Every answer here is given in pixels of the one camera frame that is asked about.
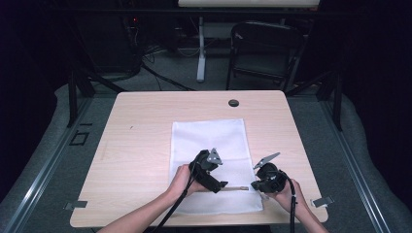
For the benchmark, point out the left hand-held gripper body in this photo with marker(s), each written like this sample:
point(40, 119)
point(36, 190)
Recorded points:
point(202, 170)

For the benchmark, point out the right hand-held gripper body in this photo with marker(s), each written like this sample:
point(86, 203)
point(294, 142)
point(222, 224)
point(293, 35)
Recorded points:
point(275, 179)

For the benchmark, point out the white mesh laundry bag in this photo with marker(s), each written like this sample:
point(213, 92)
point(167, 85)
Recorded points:
point(210, 139)

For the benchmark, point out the person's left hand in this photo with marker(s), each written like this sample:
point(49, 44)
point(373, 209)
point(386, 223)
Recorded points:
point(183, 181)

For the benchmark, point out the person's right hand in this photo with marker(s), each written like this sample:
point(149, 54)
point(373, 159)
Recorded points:
point(288, 199)

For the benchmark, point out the white desk leg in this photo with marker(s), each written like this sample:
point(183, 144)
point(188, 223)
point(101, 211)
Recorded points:
point(201, 51)

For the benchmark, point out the black folding chair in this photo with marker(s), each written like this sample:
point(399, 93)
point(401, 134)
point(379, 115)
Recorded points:
point(265, 42)

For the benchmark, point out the dark computer case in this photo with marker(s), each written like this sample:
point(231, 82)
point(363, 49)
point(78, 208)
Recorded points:
point(129, 42)

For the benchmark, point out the grey table bracket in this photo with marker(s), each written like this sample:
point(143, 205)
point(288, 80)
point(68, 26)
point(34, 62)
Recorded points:
point(322, 202)
point(76, 205)

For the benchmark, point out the grey metal floor rail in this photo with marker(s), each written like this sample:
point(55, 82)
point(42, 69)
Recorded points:
point(354, 168)
point(45, 168)

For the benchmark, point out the black diagonal frame brace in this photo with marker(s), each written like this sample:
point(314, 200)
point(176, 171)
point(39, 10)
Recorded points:
point(307, 84)
point(103, 81)

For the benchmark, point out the black horizontal frame bar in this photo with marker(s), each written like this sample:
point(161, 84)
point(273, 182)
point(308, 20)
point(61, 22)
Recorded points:
point(162, 12)

